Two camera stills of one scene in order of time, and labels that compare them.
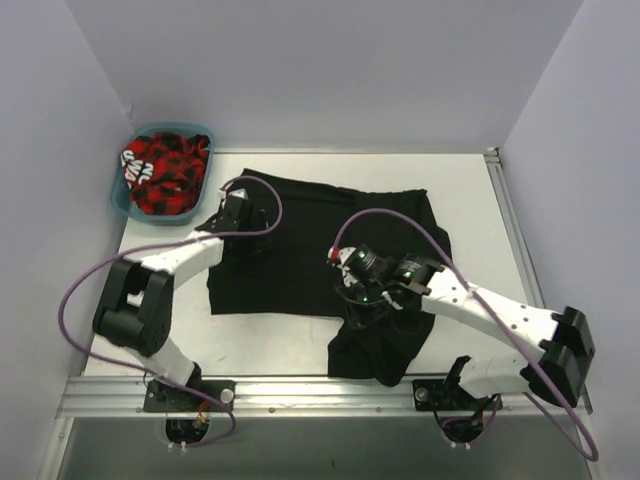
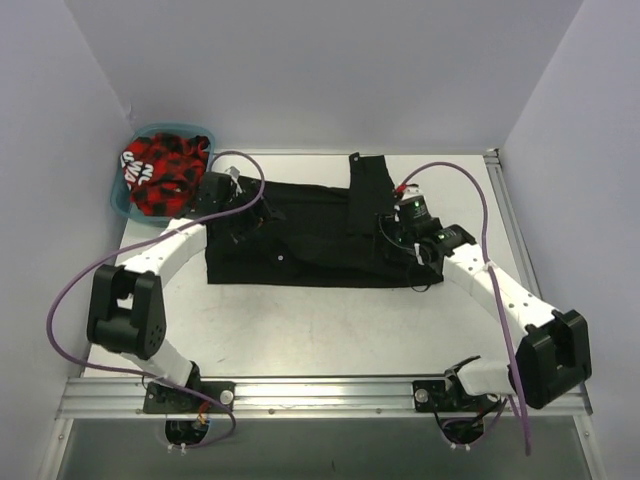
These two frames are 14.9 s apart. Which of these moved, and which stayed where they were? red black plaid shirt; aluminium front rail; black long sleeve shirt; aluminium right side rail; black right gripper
Moved: black long sleeve shirt; black right gripper
Stayed: aluminium front rail; aluminium right side rail; red black plaid shirt
